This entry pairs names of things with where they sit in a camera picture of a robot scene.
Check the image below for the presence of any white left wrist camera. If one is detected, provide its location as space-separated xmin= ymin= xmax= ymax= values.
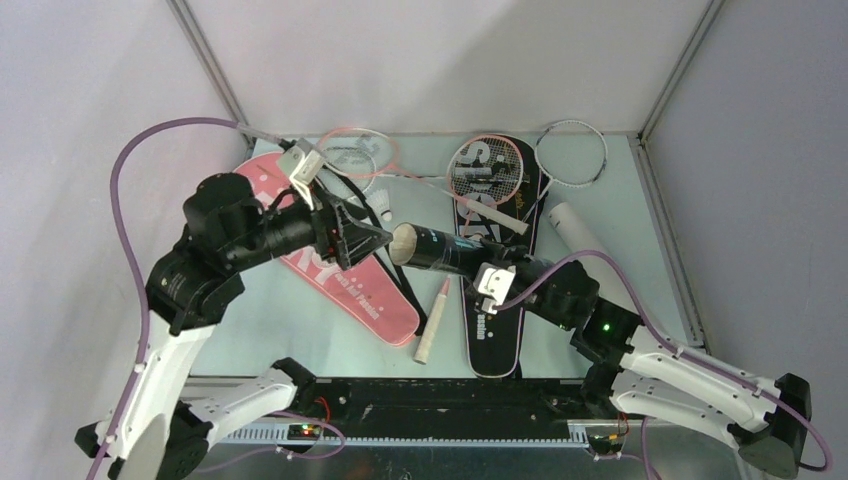
xmin=276 ymin=138 xmax=325 ymax=206

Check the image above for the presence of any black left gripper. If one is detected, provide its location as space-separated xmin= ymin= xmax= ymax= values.
xmin=230 ymin=175 xmax=395 ymax=268

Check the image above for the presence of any black shuttlecock tube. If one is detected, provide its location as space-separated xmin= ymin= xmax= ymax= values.
xmin=388 ymin=223 xmax=504 ymax=278

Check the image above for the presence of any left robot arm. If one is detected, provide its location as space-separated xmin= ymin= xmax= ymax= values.
xmin=75 ymin=173 xmax=392 ymax=479

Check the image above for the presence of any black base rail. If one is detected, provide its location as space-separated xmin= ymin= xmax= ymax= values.
xmin=288 ymin=377 xmax=618 ymax=441

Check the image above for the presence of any pink racket cover bag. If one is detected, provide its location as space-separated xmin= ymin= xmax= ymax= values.
xmin=235 ymin=152 xmax=420 ymax=347

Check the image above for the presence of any black racket cover bag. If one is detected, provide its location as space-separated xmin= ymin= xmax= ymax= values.
xmin=454 ymin=136 xmax=549 ymax=378

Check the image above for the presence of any white shuttlecock tube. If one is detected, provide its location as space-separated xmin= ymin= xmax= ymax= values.
xmin=547 ymin=202 xmax=627 ymax=300

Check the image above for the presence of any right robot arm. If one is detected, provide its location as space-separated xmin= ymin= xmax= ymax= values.
xmin=458 ymin=240 xmax=811 ymax=479

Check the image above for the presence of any pink racket on black bag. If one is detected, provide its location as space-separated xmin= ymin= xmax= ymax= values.
xmin=446 ymin=134 xmax=528 ymax=234

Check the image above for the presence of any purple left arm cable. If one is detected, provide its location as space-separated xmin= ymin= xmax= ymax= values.
xmin=84 ymin=117 xmax=349 ymax=480

